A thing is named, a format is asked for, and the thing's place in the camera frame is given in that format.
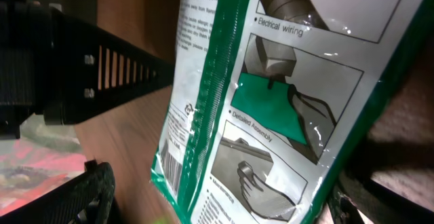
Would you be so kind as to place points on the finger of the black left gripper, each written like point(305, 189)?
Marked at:
point(101, 71)

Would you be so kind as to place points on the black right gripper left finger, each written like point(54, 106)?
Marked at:
point(86, 198)

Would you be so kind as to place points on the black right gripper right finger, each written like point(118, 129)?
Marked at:
point(350, 199)

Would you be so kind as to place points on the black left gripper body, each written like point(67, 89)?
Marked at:
point(30, 66)

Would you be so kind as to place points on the green white gloves package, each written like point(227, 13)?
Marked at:
point(270, 96)

